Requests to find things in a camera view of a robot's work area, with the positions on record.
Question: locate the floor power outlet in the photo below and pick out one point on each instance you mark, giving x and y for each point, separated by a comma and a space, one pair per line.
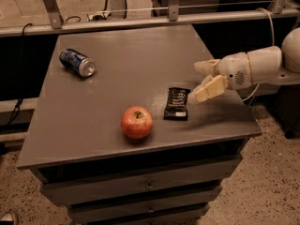
103, 16

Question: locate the grey drawer cabinet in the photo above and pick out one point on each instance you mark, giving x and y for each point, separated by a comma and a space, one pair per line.
102, 147

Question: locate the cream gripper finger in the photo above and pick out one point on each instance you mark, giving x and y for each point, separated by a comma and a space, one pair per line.
210, 87
208, 67

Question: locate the shoe tip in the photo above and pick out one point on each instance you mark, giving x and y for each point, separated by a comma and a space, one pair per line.
9, 218

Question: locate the metal railing bar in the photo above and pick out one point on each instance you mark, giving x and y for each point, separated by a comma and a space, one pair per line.
82, 27

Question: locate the red apple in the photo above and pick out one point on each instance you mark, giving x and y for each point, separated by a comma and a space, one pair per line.
137, 122

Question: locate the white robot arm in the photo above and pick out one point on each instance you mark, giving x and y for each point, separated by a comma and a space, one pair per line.
272, 65

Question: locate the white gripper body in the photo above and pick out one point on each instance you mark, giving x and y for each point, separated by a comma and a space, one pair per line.
234, 69

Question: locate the blue soda can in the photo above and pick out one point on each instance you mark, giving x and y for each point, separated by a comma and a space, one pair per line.
77, 62

